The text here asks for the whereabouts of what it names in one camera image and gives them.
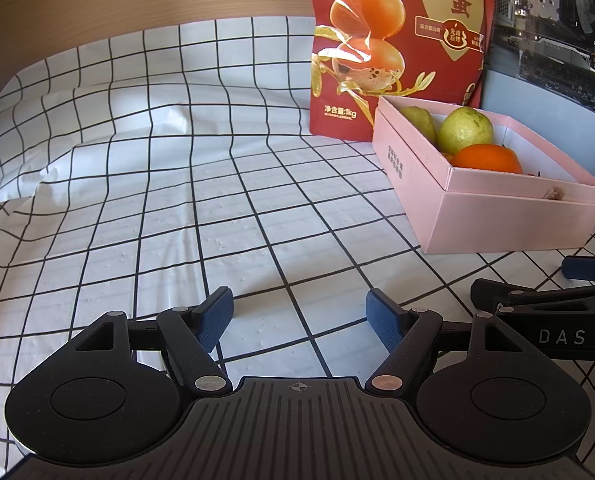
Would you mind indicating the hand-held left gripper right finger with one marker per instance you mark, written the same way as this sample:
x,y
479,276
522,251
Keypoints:
x,y
382,322

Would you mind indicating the large orange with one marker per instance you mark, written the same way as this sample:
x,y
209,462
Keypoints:
x,y
487,159

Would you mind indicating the white checked cloth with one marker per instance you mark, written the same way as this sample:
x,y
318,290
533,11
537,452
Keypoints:
x,y
177,210

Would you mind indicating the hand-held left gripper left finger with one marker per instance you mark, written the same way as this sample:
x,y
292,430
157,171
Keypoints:
x,y
215,322

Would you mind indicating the yellow-green lemon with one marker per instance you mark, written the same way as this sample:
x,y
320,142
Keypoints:
x,y
420,119

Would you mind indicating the black computer case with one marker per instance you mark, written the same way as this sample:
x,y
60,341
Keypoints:
x,y
552,10

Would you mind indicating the green lemon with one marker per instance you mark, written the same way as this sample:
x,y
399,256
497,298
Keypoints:
x,y
465,129

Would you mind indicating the red snack bag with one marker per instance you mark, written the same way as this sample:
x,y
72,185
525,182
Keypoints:
x,y
427,60

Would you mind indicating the pink cardboard box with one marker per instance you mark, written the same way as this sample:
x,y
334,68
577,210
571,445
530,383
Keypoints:
x,y
502,220

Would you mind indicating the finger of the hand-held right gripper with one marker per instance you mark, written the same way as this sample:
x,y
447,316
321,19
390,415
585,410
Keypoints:
x,y
590,267
497,294

